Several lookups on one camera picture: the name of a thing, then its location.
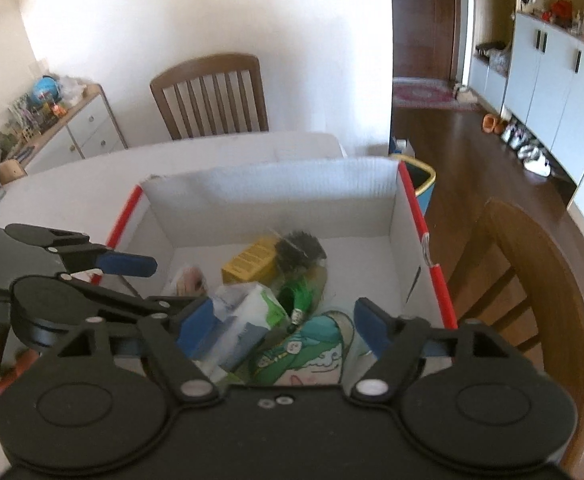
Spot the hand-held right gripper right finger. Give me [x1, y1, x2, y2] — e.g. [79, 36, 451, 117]
[351, 297, 543, 405]

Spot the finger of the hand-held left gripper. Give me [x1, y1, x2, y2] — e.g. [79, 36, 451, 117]
[4, 223, 159, 279]
[57, 273, 209, 323]

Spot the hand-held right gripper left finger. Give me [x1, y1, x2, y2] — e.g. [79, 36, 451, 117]
[46, 295, 221, 405]

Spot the white and green tissue packet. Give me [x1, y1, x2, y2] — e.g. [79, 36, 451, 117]
[191, 282, 286, 377]

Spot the crinkled clear brown packet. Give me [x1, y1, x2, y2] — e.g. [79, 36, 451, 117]
[266, 229, 331, 312]

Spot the yellow carton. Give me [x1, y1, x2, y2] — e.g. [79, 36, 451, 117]
[220, 239, 278, 286]

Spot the red cardboard box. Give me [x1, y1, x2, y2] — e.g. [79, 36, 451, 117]
[104, 157, 458, 387]

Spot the pale pinkish blurred item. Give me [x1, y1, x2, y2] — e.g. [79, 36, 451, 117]
[164, 265, 209, 297]

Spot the green tassel pendant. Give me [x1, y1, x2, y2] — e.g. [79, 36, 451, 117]
[276, 280, 319, 334]

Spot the white wooden-top sideboard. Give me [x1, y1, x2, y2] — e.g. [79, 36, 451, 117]
[0, 83, 128, 182]

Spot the blue bin with yellow rim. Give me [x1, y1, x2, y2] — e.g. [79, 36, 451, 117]
[390, 153, 437, 222]

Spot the wooden curved-back chair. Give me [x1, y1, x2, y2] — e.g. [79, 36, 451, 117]
[446, 198, 584, 479]

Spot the clear plastic bag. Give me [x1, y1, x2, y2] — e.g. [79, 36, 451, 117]
[59, 76, 89, 106]

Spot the wooden slat-back chair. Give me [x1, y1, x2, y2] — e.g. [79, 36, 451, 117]
[150, 53, 271, 141]

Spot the blue globe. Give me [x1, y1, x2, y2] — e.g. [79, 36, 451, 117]
[32, 76, 63, 108]

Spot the row of white shoes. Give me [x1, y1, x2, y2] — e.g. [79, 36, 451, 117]
[500, 122, 556, 178]

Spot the red patterned rug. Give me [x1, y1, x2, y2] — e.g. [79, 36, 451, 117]
[392, 78, 483, 112]

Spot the bag on hallway bench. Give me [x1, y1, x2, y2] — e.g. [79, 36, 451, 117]
[476, 42, 513, 77]

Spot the dark brown door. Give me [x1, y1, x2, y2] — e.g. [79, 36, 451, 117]
[391, 0, 466, 87]

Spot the red shelf ornament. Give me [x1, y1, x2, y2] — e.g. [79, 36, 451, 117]
[550, 0, 576, 24]

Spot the white hallway wall cabinet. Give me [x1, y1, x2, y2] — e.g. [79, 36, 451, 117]
[468, 9, 584, 202]

